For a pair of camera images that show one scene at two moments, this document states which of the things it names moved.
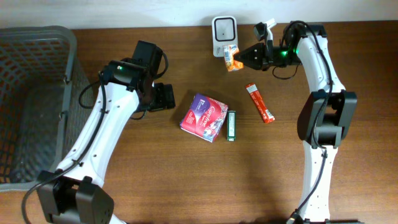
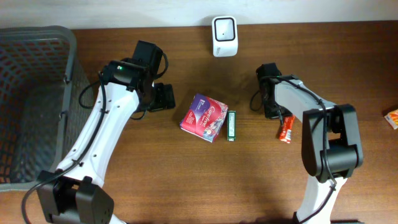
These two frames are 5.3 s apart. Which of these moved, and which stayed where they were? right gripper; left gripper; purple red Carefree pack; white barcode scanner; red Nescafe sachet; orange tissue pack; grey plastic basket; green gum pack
Moved: red Nescafe sachet; right gripper; orange tissue pack
Stayed: purple red Carefree pack; white barcode scanner; grey plastic basket; left gripper; green gum pack
